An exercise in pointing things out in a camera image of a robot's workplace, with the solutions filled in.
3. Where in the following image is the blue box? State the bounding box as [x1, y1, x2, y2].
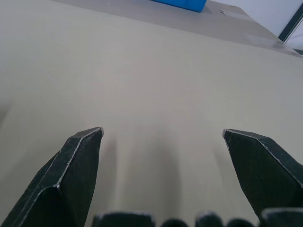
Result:
[149, 0, 207, 13]

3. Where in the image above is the dark window frame bar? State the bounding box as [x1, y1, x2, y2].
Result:
[278, 0, 303, 43]

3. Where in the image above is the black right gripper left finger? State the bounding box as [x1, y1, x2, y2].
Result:
[0, 127, 104, 227]

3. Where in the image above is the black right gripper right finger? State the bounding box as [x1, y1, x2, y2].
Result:
[222, 128, 303, 223]

